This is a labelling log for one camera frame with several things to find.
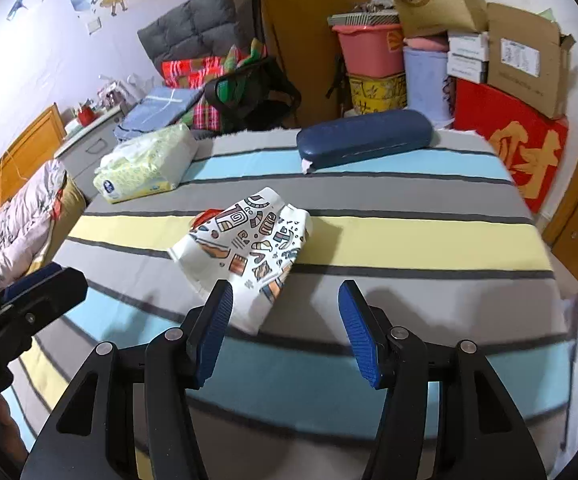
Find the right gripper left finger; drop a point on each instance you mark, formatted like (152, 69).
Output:
(205, 329)

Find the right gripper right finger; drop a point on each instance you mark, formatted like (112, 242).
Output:
(366, 333)

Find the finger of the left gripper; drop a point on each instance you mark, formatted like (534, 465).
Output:
(30, 280)
(53, 297)

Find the left hand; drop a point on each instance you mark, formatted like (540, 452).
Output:
(10, 437)

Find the bed with floral quilt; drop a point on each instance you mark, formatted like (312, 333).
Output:
(36, 221)

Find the striped tablecloth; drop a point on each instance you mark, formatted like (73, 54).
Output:
(439, 239)

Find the grey drawer cabinet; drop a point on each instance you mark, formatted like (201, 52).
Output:
(81, 153)

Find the wooden headboard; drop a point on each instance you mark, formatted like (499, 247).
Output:
(29, 151)

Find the tissue pack yellow green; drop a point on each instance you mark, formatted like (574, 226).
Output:
(149, 164)

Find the navy glasses case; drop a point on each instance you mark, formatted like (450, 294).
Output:
(362, 137)

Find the red plaid blanket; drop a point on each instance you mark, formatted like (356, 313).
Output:
(196, 73)

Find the folded blue blanket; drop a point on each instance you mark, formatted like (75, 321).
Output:
(160, 108)

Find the yellow tin box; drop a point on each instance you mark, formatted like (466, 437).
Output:
(376, 95)

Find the red gift box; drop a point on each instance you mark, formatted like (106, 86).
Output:
(529, 144)

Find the light blue round container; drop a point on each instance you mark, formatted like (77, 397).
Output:
(430, 89)

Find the pink plastic bucket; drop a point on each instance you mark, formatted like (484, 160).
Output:
(374, 51)

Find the stacked white small boxes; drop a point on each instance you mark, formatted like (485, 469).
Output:
(468, 56)

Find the grey cushioned chair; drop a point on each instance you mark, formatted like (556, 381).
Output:
(201, 28)

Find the open cardboard box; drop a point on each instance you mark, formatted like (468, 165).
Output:
(529, 58)

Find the wooden wardrobe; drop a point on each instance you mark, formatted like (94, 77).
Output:
(297, 33)

